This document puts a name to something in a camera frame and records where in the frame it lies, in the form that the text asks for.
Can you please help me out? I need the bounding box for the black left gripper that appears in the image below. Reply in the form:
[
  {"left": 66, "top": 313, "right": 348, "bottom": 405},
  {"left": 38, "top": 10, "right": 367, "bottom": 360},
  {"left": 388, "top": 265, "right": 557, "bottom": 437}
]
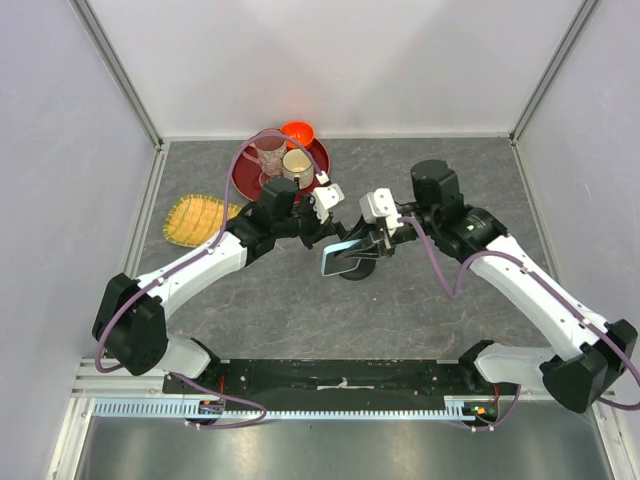
[{"left": 274, "top": 193, "right": 336, "bottom": 251}]

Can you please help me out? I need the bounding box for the black phone stand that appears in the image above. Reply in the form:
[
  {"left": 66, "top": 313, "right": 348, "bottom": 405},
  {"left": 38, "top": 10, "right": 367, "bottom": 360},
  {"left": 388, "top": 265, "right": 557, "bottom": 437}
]
[{"left": 340, "top": 229, "right": 376, "bottom": 281}]

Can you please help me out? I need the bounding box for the smartphone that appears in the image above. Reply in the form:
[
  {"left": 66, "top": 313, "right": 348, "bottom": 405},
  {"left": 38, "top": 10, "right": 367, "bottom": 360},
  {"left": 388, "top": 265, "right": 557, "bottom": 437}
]
[{"left": 320, "top": 239, "right": 361, "bottom": 277}]

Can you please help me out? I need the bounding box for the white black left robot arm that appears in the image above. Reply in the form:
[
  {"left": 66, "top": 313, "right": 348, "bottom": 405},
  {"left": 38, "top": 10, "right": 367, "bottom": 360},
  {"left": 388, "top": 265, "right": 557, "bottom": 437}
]
[{"left": 92, "top": 177, "right": 344, "bottom": 393}]

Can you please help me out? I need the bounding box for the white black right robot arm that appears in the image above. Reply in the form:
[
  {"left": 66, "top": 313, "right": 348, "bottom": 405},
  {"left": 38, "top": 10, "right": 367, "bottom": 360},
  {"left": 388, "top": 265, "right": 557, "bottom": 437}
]
[{"left": 321, "top": 160, "right": 639, "bottom": 413}]

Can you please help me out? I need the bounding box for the cream ceramic mug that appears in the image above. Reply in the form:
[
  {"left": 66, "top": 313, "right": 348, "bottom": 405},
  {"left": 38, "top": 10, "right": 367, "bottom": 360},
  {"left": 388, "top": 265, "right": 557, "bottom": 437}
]
[{"left": 282, "top": 149, "right": 314, "bottom": 190}]

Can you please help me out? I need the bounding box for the round red tray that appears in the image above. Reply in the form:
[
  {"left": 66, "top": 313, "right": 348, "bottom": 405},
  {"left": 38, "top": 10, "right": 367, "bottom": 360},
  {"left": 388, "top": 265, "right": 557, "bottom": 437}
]
[{"left": 232, "top": 139, "right": 331, "bottom": 201}]

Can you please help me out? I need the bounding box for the pink floral mug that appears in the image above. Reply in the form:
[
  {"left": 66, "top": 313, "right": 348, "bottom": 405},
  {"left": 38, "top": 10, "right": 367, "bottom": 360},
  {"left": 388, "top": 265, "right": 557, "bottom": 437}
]
[{"left": 242, "top": 128, "right": 287, "bottom": 177}]

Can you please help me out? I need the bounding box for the orange bowl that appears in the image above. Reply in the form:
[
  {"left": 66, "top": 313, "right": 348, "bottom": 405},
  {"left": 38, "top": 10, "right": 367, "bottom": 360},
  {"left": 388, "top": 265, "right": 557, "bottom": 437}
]
[{"left": 280, "top": 120, "right": 315, "bottom": 148}]

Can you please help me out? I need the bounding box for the yellow bamboo tray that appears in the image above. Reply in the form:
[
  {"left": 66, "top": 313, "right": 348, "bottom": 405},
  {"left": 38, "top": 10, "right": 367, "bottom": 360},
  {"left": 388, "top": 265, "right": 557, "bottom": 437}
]
[{"left": 163, "top": 194, "right": 224, "bottom": 248}]

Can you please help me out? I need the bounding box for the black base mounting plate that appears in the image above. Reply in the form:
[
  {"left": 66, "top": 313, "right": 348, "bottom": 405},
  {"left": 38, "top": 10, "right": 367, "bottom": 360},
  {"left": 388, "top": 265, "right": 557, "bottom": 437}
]
[{"left": 195, "top": 359, "right": 515, "bottom": 410}]

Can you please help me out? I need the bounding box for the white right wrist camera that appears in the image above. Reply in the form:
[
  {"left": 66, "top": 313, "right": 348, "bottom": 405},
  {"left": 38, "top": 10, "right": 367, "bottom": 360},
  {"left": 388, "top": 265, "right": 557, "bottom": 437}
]
[{"left": 359, "top": 188, "right": 402, "bottom": 235}]

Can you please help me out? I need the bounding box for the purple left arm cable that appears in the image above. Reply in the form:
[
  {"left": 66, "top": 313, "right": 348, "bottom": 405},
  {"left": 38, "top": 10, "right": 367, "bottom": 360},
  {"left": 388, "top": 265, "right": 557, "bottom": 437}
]
[{"left": 93, "top": 130, "right": 331, "bottom": 430}]

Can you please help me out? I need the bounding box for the slotted grey cable duct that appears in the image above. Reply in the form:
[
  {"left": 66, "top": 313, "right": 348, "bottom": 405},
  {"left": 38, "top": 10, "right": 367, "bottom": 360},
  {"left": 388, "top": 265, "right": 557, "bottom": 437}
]
[{"left": 92, "top": 390, "right": 496, "bottom": 421}]

